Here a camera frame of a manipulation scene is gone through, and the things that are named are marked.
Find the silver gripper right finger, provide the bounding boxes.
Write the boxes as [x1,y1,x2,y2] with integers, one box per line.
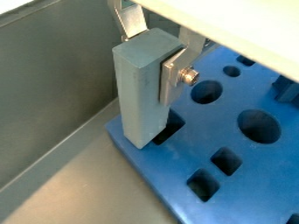
[160,26,207,106]

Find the light blue rectangular block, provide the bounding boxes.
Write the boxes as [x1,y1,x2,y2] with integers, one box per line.
[112,28,183,149]

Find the blue shape sorting board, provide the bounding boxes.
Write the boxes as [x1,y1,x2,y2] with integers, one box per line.
[107,47,299,224]

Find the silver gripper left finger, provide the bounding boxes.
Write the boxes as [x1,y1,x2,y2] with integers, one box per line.
[107,0,147,42]

